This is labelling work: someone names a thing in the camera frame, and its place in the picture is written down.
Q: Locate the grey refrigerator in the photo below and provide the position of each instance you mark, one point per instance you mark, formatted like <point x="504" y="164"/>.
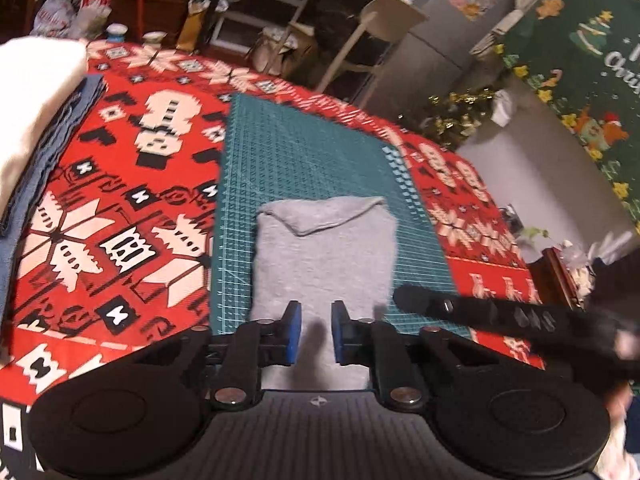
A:
<point x="440" y="30"/>

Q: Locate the grey knit shirt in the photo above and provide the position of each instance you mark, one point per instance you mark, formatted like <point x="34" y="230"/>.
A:
<point x="325" y="260"/>

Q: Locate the beige plastic chair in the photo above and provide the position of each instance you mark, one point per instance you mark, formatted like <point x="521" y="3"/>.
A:
<point x="395" y="15"/>

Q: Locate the black bag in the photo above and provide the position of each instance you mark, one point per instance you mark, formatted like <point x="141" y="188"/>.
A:
<point x="335" y="30"/>

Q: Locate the white folded cloth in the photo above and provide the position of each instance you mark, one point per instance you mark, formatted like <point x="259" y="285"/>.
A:
<point x="35" y="110"/>

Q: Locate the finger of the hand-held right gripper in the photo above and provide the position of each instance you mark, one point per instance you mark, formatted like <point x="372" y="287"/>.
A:
<point x="440" y="305"/>

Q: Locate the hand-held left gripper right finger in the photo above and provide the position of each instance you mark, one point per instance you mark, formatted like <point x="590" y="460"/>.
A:
<point x="338" y="335"/>

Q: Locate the beige tote bag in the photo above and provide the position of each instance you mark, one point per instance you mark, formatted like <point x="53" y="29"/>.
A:
<point x="280" y="52"/>

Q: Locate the small decorated christmas tree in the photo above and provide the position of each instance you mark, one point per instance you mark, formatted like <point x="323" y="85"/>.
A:
<point x="457" y="120"/>

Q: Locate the green cutting mat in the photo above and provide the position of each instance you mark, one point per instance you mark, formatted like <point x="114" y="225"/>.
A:
<point x="300" y="160"/>

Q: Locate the green potted plant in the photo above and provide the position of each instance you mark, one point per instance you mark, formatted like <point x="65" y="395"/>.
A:
<point x="534" y="233"/>

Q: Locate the blue folded jeans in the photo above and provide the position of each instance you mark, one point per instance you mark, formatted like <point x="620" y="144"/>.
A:
<point x="65" y="125"/>

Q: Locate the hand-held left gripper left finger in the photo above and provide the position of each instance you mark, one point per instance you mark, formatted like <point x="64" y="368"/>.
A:
<point x="295" y="335"/>

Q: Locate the white cloth sack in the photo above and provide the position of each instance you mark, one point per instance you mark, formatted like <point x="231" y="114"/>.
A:
<point x="92" y="22"/>

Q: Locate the brown wooden dresser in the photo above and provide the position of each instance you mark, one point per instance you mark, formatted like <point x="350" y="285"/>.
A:
<point x="160" y="0"/>

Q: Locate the red printed plastic bag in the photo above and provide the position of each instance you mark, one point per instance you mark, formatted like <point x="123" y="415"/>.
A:
<point x="52" y="15"/>

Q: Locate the dark wooden cabinet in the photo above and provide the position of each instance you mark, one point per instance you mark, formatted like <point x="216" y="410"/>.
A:
<point x="555" y="280"/>

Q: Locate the red patterned blanket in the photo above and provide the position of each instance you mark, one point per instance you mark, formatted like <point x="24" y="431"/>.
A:
<point x="100" y="260"/>

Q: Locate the white blue bowl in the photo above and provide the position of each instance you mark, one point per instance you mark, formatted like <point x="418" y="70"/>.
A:
<point x="116" y="33"/>
<point x="154" y="38"/>

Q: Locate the green printed wall banner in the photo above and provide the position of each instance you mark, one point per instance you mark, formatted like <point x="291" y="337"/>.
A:
<point x="585" y="85"/>

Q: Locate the white paper bag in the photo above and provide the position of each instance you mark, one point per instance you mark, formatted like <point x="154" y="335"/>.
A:
<point x="502" y="109"/>

